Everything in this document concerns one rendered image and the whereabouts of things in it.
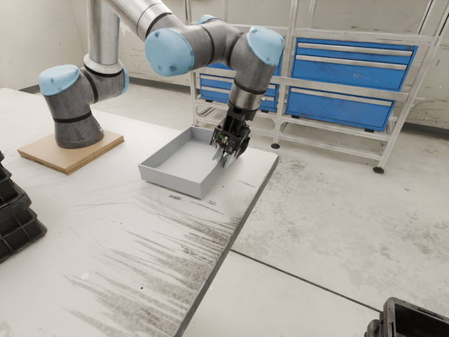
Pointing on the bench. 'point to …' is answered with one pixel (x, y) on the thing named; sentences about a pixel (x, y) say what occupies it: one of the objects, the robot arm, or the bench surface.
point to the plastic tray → (185, 163)
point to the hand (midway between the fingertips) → (224, 161)
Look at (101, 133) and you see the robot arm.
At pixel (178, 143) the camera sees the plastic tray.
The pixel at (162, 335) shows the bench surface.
